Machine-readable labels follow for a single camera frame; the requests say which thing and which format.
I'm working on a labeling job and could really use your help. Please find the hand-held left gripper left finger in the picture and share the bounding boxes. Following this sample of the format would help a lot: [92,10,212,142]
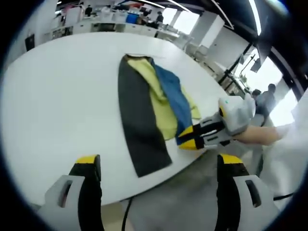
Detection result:
[38,154,104,231]

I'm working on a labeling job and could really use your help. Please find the black display screen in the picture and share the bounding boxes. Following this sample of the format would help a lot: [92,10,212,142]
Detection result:
[250,43,268,73]

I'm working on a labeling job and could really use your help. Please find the person's white coat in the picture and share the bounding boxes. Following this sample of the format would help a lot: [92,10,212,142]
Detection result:
[259,96,308,205]

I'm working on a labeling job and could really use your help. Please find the straight ceiling light strip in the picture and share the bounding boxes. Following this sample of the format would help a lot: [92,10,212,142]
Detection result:
[249,0,262,36]

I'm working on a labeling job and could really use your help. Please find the person's grey trousers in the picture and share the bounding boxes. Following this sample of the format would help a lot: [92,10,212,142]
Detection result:
[126,141,265,231]

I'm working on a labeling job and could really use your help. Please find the black bin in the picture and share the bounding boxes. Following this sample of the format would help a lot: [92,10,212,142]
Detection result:
[25,33,36,51]

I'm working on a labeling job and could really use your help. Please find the yellow blue grey long-sleeve garment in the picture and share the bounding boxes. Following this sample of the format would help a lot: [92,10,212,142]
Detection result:
[117,54,202,178]

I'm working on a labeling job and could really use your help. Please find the white office desk row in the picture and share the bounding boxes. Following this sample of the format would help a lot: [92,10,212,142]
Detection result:
[50,21,179,39]

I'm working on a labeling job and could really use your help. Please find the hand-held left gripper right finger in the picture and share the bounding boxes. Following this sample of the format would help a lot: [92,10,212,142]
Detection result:
[216,154,281,231]

